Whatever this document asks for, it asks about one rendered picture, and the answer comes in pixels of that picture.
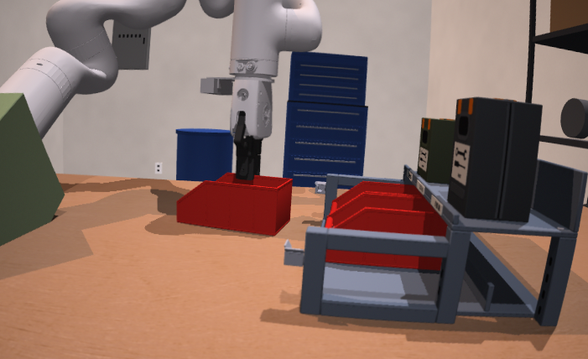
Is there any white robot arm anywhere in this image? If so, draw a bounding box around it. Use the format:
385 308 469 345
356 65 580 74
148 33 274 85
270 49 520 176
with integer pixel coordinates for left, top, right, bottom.
0 0 322 139

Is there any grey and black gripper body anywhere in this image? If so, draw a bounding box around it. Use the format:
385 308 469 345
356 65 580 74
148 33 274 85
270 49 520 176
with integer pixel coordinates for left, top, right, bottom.
230 77 274 139

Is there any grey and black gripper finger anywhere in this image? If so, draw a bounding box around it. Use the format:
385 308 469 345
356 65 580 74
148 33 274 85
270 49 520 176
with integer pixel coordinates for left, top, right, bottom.
253 138 263 175
233 111 255 180

